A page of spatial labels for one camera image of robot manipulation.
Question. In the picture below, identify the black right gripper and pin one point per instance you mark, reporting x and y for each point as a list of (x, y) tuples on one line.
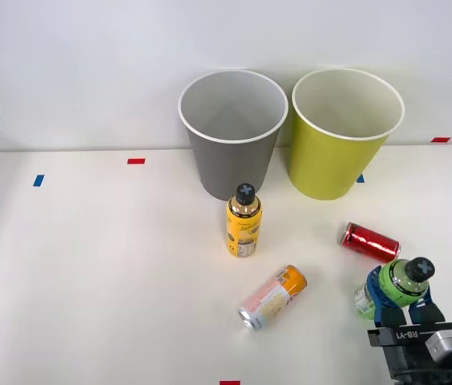
[(396, 336)]

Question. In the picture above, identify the green label plastic bottle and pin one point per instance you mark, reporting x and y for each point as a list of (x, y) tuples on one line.
[(397, 280)]

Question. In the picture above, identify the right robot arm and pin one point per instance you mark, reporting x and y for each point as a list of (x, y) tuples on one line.
[(448, 345)]

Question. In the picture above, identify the red drink can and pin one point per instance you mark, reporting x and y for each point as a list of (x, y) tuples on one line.
[(372, 244)]

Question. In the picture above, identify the orange and pink drink can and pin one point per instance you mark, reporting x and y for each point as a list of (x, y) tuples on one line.
[(276, 297)]

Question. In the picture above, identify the yellow-green plastic waste bin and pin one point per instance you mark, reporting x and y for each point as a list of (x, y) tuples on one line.
[(326, 164)]

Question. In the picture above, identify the yellow label plastic bottle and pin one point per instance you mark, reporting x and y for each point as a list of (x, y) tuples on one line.
[(244, 228)]

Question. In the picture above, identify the grey plastic waste bin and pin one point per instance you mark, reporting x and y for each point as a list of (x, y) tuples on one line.
[(230, 168)]

